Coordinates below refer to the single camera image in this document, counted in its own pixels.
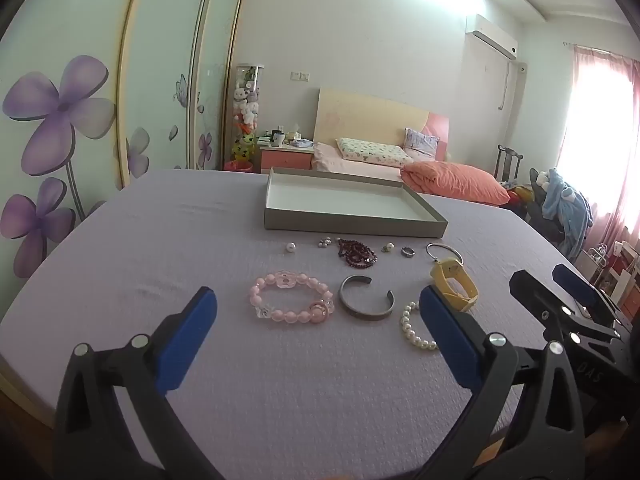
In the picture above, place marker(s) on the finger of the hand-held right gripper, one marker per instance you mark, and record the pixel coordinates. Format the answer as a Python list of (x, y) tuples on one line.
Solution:
[(580, 287), (535, 292)]

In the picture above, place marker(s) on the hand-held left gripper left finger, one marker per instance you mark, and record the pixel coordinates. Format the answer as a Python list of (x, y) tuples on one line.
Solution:
[(187, 340)]

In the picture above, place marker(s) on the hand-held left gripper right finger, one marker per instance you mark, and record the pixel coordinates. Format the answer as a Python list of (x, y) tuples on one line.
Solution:
[(450, 340)]

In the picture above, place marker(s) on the yellow watch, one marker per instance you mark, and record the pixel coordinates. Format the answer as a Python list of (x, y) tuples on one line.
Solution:
[(467, 287)]

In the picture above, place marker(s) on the thin silver bangle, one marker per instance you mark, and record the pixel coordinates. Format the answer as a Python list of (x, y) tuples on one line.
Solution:
[(428, 250)]

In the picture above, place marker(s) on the grey cardboard tray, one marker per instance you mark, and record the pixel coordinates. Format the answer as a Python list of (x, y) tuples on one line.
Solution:
[(340, 200)]

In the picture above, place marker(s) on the white storage rack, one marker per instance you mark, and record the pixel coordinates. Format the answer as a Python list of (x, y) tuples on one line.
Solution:
[(617, 270)]

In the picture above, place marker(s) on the black office chair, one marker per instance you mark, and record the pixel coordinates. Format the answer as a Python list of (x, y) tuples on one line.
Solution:
[(542, 222)]

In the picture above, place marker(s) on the pink curtain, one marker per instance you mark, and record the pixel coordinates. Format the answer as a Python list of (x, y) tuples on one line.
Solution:
[(615, 200)]

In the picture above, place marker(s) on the purple tablecloth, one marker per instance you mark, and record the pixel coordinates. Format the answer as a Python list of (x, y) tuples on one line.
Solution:
[(200, 240)]

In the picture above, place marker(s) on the dark wooden chair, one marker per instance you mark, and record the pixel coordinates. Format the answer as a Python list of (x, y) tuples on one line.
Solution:
[(507, 162)]

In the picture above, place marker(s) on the orange duvet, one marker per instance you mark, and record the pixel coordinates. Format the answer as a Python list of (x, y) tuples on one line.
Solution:
[(455, 180)]

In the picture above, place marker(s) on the small pearl earrings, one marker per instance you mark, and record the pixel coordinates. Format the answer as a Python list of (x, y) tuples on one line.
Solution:
[(323, 243)]

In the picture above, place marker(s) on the red trash bin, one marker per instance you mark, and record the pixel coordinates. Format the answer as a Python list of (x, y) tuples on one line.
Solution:
[(237, 165)]

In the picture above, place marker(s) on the small lilac pillow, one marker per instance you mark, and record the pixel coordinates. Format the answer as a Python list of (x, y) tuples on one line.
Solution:
[(420, 141)]

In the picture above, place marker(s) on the yellow plush toy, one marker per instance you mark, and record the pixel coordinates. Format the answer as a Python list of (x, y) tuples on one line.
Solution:
[(242, 149)]

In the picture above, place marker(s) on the floral pillow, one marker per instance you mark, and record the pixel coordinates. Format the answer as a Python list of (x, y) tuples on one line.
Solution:
[(372, 151)]

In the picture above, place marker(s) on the pink nightstand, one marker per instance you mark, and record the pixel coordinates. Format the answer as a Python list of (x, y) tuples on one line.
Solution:
[(285, 157)]

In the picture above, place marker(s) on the white mug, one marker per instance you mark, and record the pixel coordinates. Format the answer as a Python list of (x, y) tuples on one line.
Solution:
[(278, 139)]

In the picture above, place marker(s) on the tissue box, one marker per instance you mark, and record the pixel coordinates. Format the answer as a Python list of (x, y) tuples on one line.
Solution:
[(294, 136)]

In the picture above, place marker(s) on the pink bed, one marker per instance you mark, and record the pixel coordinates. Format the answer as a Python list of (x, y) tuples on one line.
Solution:
[(360, 115)]

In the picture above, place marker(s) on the clear tube of plush toys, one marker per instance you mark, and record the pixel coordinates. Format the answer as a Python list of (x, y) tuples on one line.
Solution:
[(247, 100)]

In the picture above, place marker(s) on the white air conditioner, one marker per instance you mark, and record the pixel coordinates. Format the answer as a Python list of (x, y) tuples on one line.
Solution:
[(492, 35)]

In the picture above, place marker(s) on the flower print wardrobe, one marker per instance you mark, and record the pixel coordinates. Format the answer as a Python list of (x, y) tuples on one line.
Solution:
[(65, 105)]

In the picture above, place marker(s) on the wall socket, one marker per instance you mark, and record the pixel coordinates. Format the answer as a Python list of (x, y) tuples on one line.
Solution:
[(301, 77)]

